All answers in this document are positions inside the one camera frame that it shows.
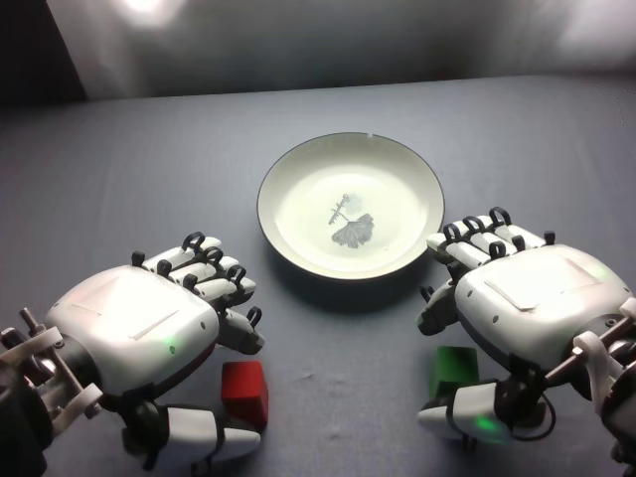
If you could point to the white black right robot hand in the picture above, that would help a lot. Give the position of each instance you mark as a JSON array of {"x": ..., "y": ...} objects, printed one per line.
[{"x": 526, "y": 298}]

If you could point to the white plate with dark rim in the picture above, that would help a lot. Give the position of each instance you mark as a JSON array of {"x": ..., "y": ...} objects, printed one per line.
[{"x": 348, "y": 174}]

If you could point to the grey table cloth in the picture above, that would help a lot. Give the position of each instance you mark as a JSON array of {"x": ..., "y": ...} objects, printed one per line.
[{"x": 124, "y": 174}]

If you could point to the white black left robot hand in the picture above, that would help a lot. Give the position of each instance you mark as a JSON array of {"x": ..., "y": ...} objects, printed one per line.
[{"x": 129, "y": 318}]

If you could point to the green cube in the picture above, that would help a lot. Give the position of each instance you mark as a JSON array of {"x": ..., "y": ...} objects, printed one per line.
[{"x": 454, "y": 367}]

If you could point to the red block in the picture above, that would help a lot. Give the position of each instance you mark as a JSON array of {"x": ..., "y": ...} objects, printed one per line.
[{"x": 243, "y": 385}]

